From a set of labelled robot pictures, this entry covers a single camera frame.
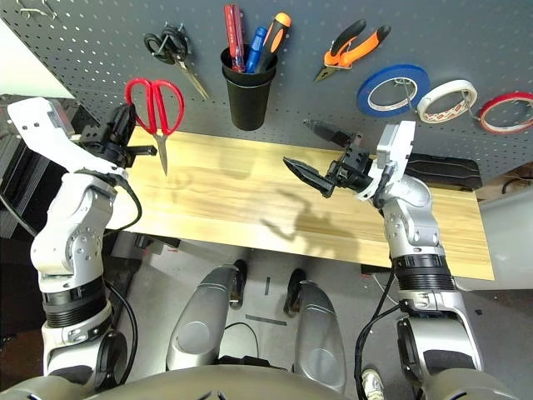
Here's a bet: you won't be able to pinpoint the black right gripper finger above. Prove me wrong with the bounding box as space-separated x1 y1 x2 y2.
282 156 338 199
302 118 359 148

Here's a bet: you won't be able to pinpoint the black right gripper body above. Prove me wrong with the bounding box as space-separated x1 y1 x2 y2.
326 141 374 195

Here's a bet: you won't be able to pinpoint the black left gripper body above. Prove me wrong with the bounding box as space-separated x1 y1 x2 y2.
77 124 126 168

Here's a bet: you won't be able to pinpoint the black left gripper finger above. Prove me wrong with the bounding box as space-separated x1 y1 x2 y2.
124 143 158 168
108 103 137 145

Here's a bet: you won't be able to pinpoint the red-handled scissors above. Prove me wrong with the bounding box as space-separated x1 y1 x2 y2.
124 77 186 178

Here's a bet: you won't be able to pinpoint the orange and black pliers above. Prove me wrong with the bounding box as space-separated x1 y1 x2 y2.
312 18 392 83

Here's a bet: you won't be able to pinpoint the red-handled screwdriver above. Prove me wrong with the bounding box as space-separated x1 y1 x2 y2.
223 3 247 74

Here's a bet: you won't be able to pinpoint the grey metal pegboard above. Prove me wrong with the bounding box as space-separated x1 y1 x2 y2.
0 0 533 180

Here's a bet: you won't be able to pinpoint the black flight case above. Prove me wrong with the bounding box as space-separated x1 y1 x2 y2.
0 93 109 243

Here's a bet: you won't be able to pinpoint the blue tape roll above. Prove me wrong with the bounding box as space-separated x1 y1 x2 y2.
356 63 431 118

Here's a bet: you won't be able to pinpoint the black latched equipment case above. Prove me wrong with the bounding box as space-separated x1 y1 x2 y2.
0 135 59 237

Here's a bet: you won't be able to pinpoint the black plastic tool cup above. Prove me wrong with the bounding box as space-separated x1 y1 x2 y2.
220 43 278 132

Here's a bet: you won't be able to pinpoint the silver tape peg hook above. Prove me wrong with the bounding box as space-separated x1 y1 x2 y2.
460 89 484 122
393 77 420 112

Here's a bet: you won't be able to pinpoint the black plastic tool case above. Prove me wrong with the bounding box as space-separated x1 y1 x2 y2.
406 152 483 193

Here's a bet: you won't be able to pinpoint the metal scissors hook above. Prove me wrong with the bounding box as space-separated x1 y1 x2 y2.
160 21 187 37

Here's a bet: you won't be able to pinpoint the white tape roll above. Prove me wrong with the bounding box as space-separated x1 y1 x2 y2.
416 78 479 126

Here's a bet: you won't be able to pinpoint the orange and black screwdriver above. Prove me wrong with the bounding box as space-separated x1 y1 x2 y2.
253 11 292 74

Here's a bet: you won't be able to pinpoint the long black floor tape strip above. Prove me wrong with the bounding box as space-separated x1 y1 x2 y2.
244 314 289 327

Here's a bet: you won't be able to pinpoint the silver robot right leg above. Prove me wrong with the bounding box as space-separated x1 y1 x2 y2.
283 268 347 395

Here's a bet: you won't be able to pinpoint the silver robot leg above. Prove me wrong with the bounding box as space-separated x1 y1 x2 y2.
166 258 249 372
283 268 347 395

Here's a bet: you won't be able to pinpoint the red tape roll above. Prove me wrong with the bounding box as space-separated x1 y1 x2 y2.
477 91 533 135

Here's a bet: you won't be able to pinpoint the light grey cabinet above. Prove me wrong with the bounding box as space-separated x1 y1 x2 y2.
453 195 533 293

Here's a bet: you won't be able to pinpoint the silver robot left leg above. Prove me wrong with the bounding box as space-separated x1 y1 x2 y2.
166 258 249 372

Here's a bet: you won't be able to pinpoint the silver white sneaker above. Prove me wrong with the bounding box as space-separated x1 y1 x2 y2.
361 366 386 400

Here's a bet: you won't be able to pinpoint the grey robot torso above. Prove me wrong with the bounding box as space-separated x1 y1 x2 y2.
82 364 417 400

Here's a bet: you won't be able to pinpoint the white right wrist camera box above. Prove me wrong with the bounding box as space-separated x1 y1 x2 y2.
356 120 417 201

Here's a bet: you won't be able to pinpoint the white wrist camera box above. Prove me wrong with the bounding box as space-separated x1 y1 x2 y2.
7 97 126 176
356 120 417 201

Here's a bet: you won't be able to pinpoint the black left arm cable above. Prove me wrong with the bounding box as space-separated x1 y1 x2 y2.
99 174 142 384

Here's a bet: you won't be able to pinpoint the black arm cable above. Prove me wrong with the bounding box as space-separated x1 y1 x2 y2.
353 164 401 400
99 174 142 384

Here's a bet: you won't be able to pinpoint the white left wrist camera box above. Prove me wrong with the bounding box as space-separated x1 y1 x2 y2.
7 97 126 176

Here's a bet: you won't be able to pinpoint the black-handled scissors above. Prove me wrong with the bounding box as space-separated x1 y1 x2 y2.
143 24 211 101

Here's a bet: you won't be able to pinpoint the blue-handled screwdriver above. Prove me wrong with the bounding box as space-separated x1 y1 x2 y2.
245 26 268 75

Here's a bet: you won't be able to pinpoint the white floor cables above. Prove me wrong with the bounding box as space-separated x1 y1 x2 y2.
372 272 396 305

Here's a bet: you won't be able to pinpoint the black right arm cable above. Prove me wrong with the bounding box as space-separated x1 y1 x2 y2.
353 164 401 400

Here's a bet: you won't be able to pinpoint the thin black floor cable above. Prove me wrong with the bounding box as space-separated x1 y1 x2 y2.
220 322 262 363

